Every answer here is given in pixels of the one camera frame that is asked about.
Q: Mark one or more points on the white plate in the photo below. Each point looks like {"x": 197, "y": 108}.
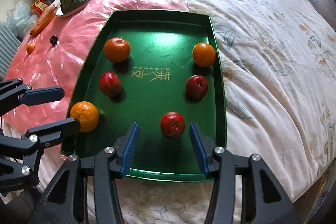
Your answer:
{"x": 68, "y": 13}

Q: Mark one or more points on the red yellow packet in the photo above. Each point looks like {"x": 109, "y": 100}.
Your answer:
{"x": 40, "y": 6}

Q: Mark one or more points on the dark red apple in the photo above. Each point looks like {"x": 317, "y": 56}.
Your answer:
{"x": 53, "y": 39}

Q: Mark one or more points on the light blue suitcase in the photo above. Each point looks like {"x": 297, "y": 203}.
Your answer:
{"x": 8, "y": 48}

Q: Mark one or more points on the carrot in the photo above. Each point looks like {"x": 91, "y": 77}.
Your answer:
{"x": 43, "y": 19}

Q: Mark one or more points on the clear plastic bag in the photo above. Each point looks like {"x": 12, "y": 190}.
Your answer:
{"x": 19, "y": 16}

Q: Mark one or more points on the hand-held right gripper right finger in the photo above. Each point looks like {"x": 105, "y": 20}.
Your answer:
{"x": 199, "y": 150}

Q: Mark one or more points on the small orange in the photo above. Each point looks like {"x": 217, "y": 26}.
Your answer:
{"x": 30, "y": 48}

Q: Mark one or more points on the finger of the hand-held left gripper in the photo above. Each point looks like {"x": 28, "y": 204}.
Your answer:
{"x": 42, "y": 96}
{"x": 52, "y": 132}

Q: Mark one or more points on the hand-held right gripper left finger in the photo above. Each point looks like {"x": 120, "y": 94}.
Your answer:
{"x": 130, "y": 150}

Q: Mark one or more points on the pink plastic sheet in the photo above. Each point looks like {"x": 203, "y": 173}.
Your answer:
{"x": 65, "y": 27}

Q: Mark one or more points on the green tray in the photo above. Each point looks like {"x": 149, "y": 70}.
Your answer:
{"x": 157, "y": 69}

